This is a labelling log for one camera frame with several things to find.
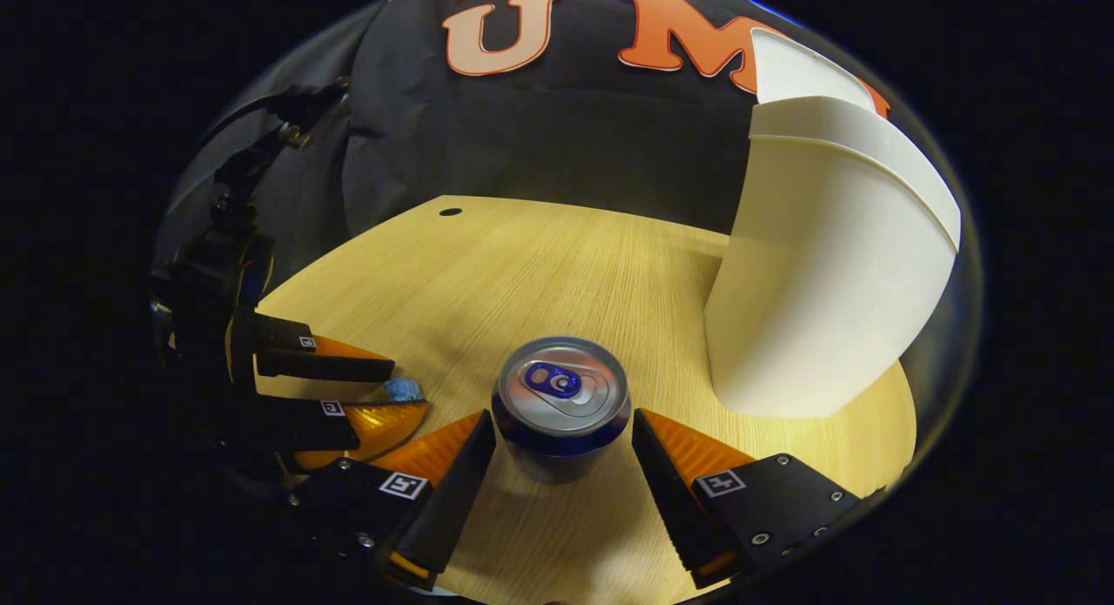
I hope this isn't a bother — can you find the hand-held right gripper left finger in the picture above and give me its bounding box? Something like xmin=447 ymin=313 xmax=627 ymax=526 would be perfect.
xmin=287 ymin=408 xmax=498 ymax=590

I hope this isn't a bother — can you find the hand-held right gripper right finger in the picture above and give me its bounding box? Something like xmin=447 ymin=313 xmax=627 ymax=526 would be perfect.
xmin=631 ymin=407 xmax=885 ymax=590

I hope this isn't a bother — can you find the blue pop can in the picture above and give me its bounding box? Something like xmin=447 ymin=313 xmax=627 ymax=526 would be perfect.
xmin=491 ymin=336 xmax=633 ymax=459

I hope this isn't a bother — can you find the white desktop garbage bin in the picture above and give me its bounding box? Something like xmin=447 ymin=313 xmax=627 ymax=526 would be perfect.
xmin=703 ymin=26 xmax=963 ymax=419

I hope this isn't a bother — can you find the wooden desktop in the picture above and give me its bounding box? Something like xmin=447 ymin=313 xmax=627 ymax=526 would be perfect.
xmin=252 ymin=195 xmax=919 ymax=605

